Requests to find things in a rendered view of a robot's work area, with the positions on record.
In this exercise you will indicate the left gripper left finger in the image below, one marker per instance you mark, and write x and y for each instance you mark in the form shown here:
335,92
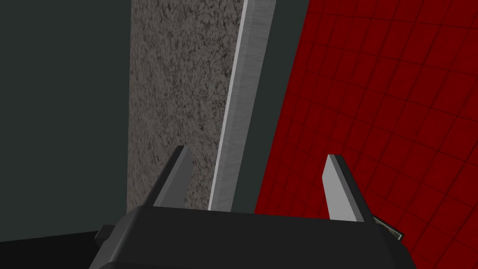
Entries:
175,179

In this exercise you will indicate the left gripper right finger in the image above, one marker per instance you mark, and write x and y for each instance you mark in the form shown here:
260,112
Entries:
341,194

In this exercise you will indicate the grey textured door leaf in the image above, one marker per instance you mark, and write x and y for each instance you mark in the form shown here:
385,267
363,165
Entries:
179,74

